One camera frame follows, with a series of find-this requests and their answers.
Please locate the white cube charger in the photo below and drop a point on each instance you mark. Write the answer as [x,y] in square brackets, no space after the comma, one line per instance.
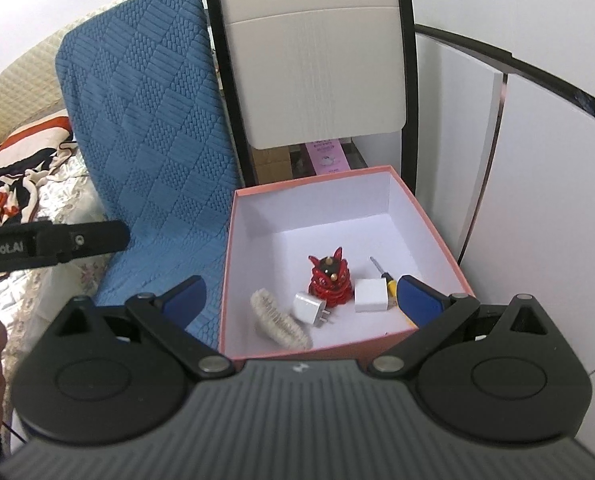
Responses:
[371,296]

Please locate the white plug charger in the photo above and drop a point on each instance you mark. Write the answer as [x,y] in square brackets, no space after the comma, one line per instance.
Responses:
[307,310]

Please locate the white wardrobe with black trim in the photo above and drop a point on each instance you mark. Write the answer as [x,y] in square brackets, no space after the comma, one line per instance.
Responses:
[542,185]

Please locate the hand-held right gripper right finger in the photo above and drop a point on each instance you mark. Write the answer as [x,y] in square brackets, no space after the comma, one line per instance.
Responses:
[417,305]

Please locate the red striped pillow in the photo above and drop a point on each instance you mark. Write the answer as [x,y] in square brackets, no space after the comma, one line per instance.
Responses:
[32,140]

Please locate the white fluffy brush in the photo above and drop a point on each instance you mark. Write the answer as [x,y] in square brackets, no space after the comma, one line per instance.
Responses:
[280,322]

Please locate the beige quilted headboard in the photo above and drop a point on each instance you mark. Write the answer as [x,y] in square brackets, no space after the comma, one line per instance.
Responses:
[32,65]

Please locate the blue quilted chair cushion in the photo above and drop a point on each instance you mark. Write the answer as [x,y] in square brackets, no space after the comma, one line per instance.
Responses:
[152,135]

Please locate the striped blanket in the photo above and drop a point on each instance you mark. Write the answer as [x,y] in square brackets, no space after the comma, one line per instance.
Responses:
[7,192]

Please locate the pink cardboard box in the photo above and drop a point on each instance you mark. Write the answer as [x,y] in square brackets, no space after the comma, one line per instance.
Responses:
[327,225]

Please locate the brown cardboard box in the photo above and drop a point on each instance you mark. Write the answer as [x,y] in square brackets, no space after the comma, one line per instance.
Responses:
[272,165]

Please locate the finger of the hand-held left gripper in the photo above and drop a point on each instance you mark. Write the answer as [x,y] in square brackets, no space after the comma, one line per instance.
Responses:
[99,239]

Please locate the beige chair with black frame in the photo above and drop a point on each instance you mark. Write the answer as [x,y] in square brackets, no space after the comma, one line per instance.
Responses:
[317,70]

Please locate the red lion figurine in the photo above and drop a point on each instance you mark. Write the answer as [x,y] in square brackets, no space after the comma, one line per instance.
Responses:
[330,282]

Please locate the floral bedspread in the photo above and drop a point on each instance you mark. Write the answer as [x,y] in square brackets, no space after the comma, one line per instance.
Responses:
[67,195]

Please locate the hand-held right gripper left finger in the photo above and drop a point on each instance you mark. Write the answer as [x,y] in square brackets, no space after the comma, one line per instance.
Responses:
[187,302]

